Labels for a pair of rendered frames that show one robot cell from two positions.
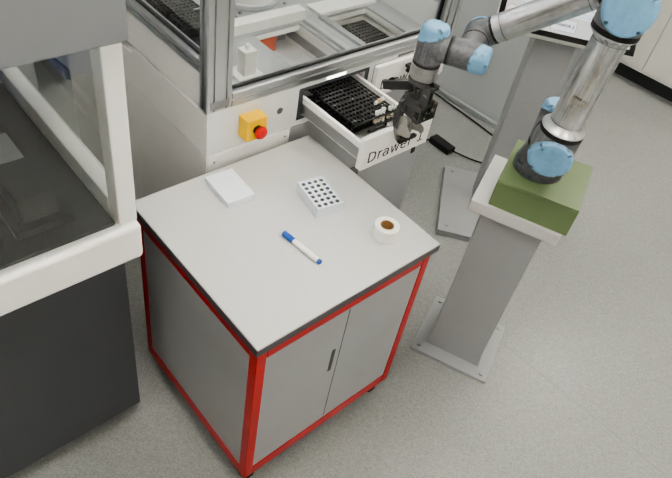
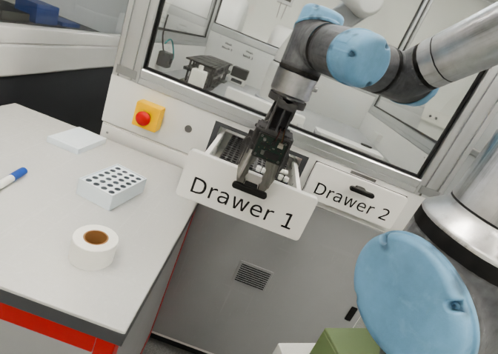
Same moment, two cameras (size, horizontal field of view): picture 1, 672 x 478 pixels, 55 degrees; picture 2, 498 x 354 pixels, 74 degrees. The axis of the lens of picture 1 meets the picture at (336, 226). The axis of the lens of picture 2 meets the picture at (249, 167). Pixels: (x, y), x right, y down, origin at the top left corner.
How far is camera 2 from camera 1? 1.50 m
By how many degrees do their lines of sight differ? 45
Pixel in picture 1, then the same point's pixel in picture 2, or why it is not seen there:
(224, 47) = (144, 12)
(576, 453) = not seen: outside the picture
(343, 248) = (27, 221)
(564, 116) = (482, 172)
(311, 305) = not seen: outside the picture
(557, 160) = (416, 302)
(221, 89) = (131, 56)
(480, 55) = (352, 34)
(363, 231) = not seen: hidden behind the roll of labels
